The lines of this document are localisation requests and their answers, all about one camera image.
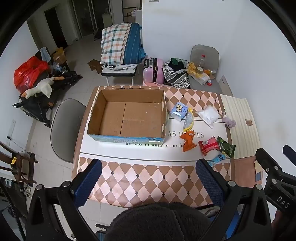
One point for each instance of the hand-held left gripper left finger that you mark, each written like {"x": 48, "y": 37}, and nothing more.
{"x": 89, "y": 183}

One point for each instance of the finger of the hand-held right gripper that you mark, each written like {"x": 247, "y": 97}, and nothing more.
{"x": 266, "y": 157}
{"x": 290, "y": 154}

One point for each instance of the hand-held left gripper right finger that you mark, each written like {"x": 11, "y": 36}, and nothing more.
{"x": 209, "y": 180}

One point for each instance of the light blue tube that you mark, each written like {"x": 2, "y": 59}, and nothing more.
{"x": 217, "y": 158}

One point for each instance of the red snack packet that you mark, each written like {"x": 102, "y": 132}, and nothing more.
{"x": 208, "y": 146}

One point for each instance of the green snack packet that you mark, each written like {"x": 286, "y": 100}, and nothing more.
{"x": 226, "y": 147}

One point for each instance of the orange snack packet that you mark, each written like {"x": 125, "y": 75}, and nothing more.
{"x": 187, "y": 141}

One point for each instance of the purple cloth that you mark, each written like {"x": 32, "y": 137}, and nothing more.
{"x": 229, "y": 121}

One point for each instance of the white plastic bag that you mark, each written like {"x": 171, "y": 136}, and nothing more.
{"x": 209, "y": 114}

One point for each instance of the blue tissue pack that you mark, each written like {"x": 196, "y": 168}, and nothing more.
{"x": 178, "y": 111}

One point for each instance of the large cardboard box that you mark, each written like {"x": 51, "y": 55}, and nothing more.
{"x": 138, "y": 115}

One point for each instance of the person's right forearm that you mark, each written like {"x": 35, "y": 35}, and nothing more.
{"x": 284, "y": 227}

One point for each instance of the small brown square piece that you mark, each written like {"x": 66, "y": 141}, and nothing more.
{"x": 248, "y": 122}

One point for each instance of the cream striped mat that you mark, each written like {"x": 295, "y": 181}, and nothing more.
{"x": 238, "y": 115}

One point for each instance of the grey chair with rounded back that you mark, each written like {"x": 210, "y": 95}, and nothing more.
{"x": 67, "y": 129}

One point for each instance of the person's black fleece clothing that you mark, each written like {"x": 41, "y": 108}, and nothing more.
{"x": 159, "y": 222}

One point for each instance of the dark wooden chair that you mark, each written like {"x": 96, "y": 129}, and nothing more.
{"x": 20, "y": 162}

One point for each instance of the white leaning board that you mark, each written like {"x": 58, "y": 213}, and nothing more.
{"x": 225, "y": 85}

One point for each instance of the black folded stroller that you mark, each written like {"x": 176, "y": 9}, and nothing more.
{"x": 34, "y": 109}

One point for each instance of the small red item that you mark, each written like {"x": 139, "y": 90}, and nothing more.
{"x": 209, "y": 83}

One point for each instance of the white flat box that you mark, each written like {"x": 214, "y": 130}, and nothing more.
{"x": 201, "y": 78}

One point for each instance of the white plush goose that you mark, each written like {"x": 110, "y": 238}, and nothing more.
{"x": 44, "y": 88}

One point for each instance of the brown tape roll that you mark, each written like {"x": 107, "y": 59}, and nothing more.
{"x": 199, "y": 71}

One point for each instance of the pink cloth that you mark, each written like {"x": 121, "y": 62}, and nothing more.
{"x": 155, "y": 83}

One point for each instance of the patterned fabric bag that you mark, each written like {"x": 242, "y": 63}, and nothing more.
{"x": 175, "y": 74}

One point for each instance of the yellow plastic bag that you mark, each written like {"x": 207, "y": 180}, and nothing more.
{"x": 191, "y": 68}

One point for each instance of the clear plastic bottle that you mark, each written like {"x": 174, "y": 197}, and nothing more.
{"x": 202, "y": 62}

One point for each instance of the black padded bench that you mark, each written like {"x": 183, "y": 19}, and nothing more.
{"x": 118, "y": 72}

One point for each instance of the small wooden stool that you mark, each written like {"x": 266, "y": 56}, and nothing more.
{"x": 94, "y": 64}

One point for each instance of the pink suitcase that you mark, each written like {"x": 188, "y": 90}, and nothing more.
{"x": 159, "y": 69}

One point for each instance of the grey chair holding clutter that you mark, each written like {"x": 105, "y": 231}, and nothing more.
{"x": 203, "y": 49}

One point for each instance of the red plastic bag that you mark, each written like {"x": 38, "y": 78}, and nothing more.
{"x": 27, "y": 74}

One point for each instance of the small cardboard box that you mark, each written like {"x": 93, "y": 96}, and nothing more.
{"x": 59, "y": 55}

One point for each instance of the light blue cloth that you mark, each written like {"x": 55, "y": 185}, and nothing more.
{"x": 45, "y": 54}

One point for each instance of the plaid folded bedding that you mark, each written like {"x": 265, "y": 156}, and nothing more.
{"x": 115, "y": 41}

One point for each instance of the black bag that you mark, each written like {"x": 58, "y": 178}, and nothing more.
{"x": 98, "y": 34}

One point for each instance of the white cabinet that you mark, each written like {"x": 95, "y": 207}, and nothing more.
{"x": 138, "y": 17}

